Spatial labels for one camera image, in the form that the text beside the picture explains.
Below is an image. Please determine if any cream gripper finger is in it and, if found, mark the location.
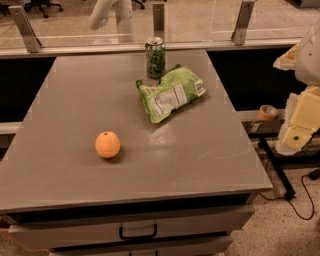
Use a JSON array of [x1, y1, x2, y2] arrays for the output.
[[276, 86, 320, 155], [273, 45, 298, 71]]

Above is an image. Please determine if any green rice chip bag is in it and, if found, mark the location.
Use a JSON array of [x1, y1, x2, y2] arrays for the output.
[[136, 64, 207, 124]]

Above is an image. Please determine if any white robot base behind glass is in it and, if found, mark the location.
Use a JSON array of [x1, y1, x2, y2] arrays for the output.
[[89, 0, 136, 45]]

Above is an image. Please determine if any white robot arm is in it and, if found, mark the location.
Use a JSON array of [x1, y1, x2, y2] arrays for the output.
[[273, 26, 320, 155]]

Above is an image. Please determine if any orange tape roll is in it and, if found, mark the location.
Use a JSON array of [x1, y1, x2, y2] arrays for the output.
[[258, 105, 278, 121]]

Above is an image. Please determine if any black table leg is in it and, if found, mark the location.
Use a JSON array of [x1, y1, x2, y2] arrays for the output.
[[258, 136, 296, 201]]

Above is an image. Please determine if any green soda can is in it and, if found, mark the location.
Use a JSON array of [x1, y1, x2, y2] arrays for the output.
[[145, 37, 165, 79]]

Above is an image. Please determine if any lower drawer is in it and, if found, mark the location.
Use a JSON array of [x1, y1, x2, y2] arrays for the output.
[[49, 236, 233, 256]]

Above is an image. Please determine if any orange fruit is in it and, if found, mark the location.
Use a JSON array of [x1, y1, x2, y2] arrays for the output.
[[95, 131, 121, 158]]

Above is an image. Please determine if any office chair base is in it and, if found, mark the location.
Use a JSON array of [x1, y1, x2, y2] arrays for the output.
[[24, 0, 63, 18]]

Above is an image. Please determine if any right metal railing bracket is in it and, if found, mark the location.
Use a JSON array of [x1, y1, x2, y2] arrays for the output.
[[231, 0, 255, 46]]

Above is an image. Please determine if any metal railing bracket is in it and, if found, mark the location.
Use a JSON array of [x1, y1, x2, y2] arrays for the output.
[[9, 6, 42, 53], [153, 3, 165, 38], [231, 0, 255, 46]]

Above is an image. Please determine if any black cable on floor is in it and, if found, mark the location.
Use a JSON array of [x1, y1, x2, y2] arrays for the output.
[[258, 159, 316, 222]]

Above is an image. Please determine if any middle metal railing bracket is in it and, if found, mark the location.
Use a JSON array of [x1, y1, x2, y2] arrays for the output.
[[153, 3, 165, 38]]

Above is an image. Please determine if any left metal railing bracket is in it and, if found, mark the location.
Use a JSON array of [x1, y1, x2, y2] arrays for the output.
[[9, 6, 42, 53]]

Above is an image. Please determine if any upper drawer with black handle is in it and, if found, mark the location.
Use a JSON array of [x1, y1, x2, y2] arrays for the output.
[[9, 205, 254, 249]]

